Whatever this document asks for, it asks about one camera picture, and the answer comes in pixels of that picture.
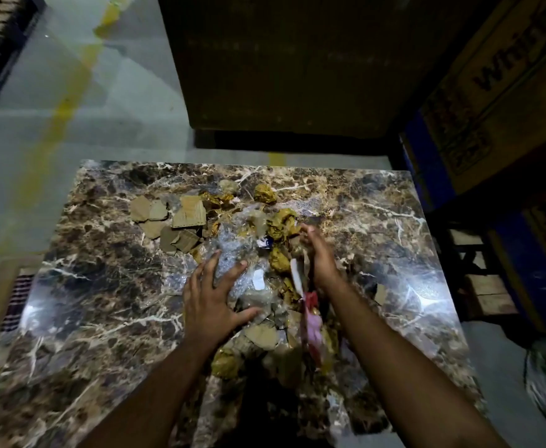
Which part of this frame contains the pile of cardboard and paper scraps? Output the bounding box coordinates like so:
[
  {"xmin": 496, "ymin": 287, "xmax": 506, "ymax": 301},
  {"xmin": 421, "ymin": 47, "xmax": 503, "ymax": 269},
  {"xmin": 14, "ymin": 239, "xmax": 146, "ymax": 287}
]
[{"xmin": 128, "ymin": 179, "xmax": 388, "ymax": 444}]

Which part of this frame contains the person's left hand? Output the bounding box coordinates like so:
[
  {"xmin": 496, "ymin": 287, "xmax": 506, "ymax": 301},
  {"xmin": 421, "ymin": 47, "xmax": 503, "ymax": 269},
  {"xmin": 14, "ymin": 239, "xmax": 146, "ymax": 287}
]
[{"xmin": 181, "ymin": 250, "xmax": 262, "ymax": 355}]

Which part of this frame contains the wooden pallet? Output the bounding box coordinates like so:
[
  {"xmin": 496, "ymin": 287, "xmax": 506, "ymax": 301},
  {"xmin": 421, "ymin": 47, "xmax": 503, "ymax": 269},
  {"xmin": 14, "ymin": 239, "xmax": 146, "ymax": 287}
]
[{"xmin": 445, "ymin": 228, "xmax": 519, "ymax": 318}]

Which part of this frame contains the red plastic wrapper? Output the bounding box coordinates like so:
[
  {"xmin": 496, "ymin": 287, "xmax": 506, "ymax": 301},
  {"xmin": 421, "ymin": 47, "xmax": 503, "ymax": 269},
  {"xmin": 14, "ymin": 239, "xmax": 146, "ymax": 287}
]
[{"xmin": 300, "ymin": 291, "xmax": 325, "ymax": 365}]

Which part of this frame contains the person's right forearm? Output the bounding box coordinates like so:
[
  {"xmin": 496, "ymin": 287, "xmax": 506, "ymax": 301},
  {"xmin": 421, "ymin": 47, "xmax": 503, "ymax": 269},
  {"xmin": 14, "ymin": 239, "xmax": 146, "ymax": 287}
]
[{"xmin": 322, "ymin": 277, "xmax": 512, "ymax": 448}]

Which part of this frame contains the person's left forearm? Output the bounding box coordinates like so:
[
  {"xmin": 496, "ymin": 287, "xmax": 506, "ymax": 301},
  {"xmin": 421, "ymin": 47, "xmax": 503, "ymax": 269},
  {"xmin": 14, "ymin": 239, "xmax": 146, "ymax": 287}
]
[{"xmin": 76, "ymin": 335, "xmax": 218, "ymax": 448}]

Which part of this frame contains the white paper piece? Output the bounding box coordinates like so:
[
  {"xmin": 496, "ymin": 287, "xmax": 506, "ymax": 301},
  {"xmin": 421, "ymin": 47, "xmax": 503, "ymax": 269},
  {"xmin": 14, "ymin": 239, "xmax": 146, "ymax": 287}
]
[{"xmin": 290, "ymin": 258, "xmax": 305, "ymax": 299}]

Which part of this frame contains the clear bubble wrap sheet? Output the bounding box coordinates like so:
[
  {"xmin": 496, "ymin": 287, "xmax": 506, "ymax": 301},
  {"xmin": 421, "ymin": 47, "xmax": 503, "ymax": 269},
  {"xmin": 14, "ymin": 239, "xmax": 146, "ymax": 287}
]
[{"xmin": 160, "ymin": 218, "xmax": 279, "ymax": 313}]

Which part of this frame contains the checked cloth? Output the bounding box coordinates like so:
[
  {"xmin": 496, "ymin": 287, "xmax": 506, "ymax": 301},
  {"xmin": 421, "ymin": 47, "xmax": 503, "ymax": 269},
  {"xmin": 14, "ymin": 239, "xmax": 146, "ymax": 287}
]
[{"xmin": 0, "ymin": 274, "xmax": 36, "ymax": 333}]

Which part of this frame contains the person's right hand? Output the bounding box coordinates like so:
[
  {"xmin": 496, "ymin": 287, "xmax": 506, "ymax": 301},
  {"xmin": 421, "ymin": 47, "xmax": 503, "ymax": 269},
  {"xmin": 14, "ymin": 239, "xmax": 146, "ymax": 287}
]
[{"xmin": 299, "ymin": 223, "xmax": 344, "ymax": 297}]

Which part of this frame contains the marble pattern table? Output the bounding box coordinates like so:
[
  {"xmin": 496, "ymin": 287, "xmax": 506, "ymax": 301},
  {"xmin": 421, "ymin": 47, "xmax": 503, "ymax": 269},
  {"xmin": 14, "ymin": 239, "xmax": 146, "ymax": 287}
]
[{"xmin": 0, "ymin": 159, "xmax": 487, "ymax": 448}]

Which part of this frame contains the large dark cardboard box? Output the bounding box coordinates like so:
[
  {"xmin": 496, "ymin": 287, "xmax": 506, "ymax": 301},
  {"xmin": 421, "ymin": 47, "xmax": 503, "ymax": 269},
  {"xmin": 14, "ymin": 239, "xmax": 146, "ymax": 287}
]
[{"xmin": 157, "ymin": 0, "xmax": 442, "ymax": 138}]

